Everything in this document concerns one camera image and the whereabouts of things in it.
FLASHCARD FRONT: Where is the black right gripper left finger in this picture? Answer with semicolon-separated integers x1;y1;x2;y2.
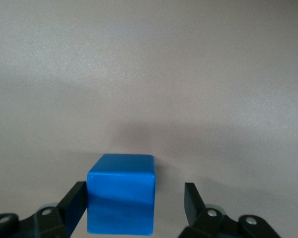
0;181;88;238

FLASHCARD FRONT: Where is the blue wooden block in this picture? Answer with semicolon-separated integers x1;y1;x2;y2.
86;153;156;236

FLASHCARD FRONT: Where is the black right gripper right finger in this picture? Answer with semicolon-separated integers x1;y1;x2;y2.
177;182;281;238

